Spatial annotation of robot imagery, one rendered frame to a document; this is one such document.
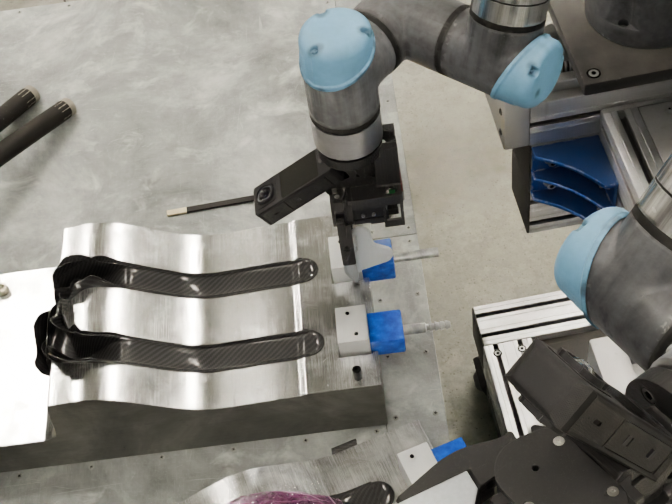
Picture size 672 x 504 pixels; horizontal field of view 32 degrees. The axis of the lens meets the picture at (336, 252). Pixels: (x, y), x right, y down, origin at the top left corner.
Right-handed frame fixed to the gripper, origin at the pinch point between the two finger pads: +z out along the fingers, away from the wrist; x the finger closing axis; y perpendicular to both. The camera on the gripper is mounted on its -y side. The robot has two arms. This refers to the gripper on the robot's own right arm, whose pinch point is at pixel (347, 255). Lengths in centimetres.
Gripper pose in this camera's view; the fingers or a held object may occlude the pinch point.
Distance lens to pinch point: 140.2
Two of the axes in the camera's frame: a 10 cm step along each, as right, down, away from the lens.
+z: 1.1, 6.2, 7.8
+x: -0.8, -7.7, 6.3
